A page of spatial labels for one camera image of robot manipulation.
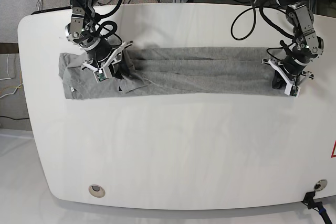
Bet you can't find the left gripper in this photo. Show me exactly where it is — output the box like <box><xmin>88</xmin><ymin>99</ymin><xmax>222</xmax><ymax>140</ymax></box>
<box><xmin>261</xmin><ymin>56</ymin><xmax>314</xmax><ymax>90</ymax></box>

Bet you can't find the red triangle warning sticker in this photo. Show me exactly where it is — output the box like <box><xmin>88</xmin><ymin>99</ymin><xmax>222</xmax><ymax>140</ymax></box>
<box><xmin>331</xmin><ymin>141</ymin><xmax>336</xmax><ymax>158</ymax></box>

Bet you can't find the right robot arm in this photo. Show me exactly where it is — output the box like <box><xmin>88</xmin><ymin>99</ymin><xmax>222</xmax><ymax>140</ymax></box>
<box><xmin>66</xmin><ymin>0</ymin><xmax>132</xmax><ymax>82</ymax></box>

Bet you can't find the grey t-shirt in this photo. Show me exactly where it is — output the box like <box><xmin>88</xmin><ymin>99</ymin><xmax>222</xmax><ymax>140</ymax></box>
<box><xmin>59</xmin><ymin>47</ymin><xmax>284</xmax><ymax>100</ymax></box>

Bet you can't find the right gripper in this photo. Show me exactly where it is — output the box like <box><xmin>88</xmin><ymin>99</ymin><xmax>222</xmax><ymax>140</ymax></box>
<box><xmin>81</xmin><ymin>39</ymin><xmax>133</xmax><ymax>79</ymax></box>

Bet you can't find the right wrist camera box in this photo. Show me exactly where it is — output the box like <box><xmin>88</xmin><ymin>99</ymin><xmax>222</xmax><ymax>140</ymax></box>
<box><xmin>93</xmin><ymin>68</ymin><xmax>111</xmax><ymax>83</ymax></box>

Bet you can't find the black clamp with cable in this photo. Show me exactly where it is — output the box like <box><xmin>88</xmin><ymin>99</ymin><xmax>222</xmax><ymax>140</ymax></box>
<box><xmin>302</xmin><ymin>191</ymin><xmax>332</xmax><ymax>224</ymax></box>

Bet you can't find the white floor cable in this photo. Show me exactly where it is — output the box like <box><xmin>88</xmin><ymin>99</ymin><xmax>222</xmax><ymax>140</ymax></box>
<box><xmin>0</xmin><ymin>53</ymin><xmax>19</xmax><ymax>81</ymax></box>

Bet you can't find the beige table grommet left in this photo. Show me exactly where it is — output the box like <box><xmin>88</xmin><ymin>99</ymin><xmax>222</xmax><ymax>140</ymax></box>
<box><xmin>88</xmin><ymin>185</ymin><xmax>106</xmax><ymax>198</ymax></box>

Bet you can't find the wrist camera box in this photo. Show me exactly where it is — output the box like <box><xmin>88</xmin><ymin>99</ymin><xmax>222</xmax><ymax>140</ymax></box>
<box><xmin>285</xmin><ymin>84</ymin><xmax>300</xmax><ymax>98</ymax></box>
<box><xmin>93</xmin><ymin>68</ymin><xmax>111</xmax><ymax>83</ymax></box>

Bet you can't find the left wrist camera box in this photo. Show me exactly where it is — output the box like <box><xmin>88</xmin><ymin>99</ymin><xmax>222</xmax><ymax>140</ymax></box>
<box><xmin>285</xmin><ymin>84</ymin><xmax>300</xmax><ymax>98</ymax></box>

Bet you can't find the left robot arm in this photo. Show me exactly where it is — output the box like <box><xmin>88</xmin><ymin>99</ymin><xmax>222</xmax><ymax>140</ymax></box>
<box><xmin>259</xmin><ymin>0</ymin><xmax>324</xmax><ymax>92</ymax></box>

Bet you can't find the silver table grommet right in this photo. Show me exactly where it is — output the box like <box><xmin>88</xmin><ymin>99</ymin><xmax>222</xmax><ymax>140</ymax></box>
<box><xmin>314</xmin><ymin>179</ymin><xmax>328</xmax><ymax>191</ymax></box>

